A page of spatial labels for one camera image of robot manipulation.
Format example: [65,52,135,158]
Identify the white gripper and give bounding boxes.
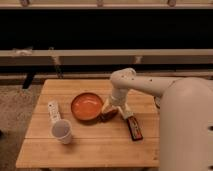
[101,88,129,114]

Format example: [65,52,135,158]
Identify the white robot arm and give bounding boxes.
[102,68,213,171]

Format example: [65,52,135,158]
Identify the orange bowl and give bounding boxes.
[71,92,103,121]

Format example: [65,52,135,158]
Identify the dark chocolate bar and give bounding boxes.
[127,116,143,141]

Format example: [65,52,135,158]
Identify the wooden table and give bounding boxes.
[16,79,159,168]

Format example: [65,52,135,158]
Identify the white plastic cup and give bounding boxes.
[51,119,72,144]

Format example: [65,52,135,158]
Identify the white remote control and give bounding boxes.
[48,101,61,123]

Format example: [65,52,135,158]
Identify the grey metal rail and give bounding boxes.
[0,49,213,66]

